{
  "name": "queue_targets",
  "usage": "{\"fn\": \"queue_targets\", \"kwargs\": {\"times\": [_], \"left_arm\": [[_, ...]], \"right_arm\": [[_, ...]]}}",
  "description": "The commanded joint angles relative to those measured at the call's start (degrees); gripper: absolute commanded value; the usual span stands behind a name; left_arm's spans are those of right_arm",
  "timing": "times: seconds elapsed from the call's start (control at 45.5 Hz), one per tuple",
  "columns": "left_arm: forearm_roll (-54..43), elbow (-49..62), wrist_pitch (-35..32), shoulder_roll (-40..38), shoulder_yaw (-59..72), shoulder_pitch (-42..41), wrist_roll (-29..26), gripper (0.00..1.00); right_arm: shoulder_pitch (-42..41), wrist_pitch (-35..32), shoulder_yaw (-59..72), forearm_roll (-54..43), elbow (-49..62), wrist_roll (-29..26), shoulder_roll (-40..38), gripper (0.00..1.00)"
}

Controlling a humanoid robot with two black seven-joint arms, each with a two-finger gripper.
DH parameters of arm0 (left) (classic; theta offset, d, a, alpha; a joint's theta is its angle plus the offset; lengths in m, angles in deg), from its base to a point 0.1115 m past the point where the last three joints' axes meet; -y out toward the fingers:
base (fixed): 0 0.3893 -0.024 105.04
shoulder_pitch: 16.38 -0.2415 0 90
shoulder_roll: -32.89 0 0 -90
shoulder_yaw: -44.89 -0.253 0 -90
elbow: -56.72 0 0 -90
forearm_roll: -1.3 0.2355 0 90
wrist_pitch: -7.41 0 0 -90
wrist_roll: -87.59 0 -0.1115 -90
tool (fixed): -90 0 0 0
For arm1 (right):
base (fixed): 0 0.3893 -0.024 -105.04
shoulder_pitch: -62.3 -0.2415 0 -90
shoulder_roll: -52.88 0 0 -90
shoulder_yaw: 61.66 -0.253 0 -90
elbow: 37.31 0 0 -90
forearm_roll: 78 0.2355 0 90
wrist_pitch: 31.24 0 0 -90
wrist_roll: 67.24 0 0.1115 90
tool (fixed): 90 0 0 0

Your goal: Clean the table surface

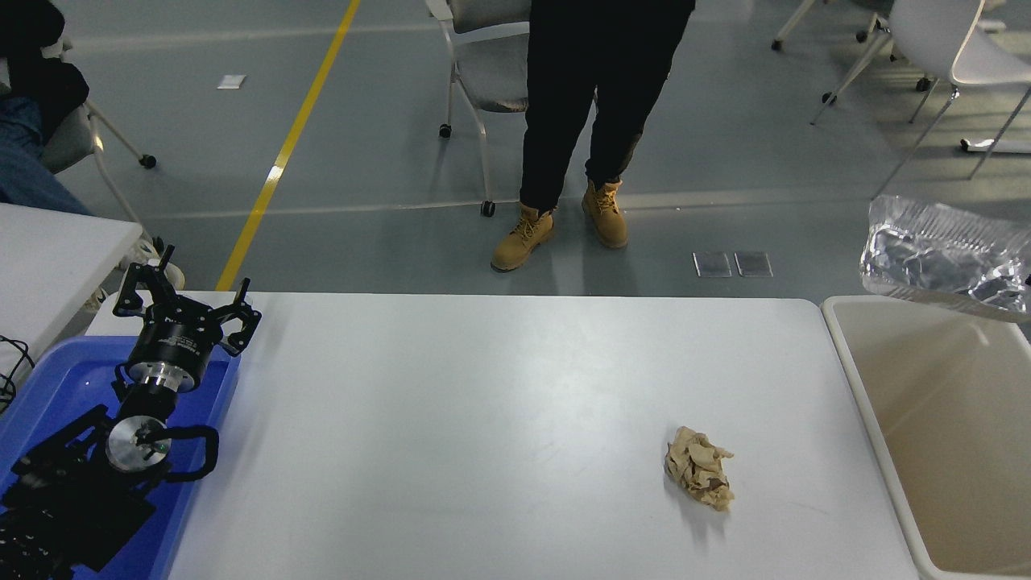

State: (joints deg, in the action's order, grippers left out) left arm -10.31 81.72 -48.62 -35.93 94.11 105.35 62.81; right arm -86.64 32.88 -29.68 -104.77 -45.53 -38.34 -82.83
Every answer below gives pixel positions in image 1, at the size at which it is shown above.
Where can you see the white side table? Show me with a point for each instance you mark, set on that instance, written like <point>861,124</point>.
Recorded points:
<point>48,258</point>

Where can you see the white-framed castor chair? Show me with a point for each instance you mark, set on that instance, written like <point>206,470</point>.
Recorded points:
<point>76,141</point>

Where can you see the silver foil tray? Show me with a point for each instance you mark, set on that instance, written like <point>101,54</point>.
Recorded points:
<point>942,258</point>

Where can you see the metal floor plate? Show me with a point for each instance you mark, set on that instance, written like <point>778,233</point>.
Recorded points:
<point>754,265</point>
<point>713,265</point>

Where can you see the standing person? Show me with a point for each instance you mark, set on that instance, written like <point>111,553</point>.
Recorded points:
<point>588,97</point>

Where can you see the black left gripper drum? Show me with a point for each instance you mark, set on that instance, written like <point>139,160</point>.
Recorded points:
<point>173,342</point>

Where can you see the white castor chair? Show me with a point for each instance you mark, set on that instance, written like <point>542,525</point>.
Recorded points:
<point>854,68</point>

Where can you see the large pale bin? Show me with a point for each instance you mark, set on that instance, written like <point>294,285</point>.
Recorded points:
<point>950,451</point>

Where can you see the seated person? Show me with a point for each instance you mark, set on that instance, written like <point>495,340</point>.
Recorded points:
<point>24,161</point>

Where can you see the blue plastic tray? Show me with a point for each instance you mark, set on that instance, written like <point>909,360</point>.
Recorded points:
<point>64,387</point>

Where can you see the tan paper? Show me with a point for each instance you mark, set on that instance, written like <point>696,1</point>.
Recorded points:
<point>699,469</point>

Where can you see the white shell chair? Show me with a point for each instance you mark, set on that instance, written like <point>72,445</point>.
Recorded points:
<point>934,32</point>

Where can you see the grey castor chair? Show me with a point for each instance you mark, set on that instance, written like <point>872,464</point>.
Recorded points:
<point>491,76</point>

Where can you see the white stand foot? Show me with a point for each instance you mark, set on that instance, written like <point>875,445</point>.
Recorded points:
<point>999,144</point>

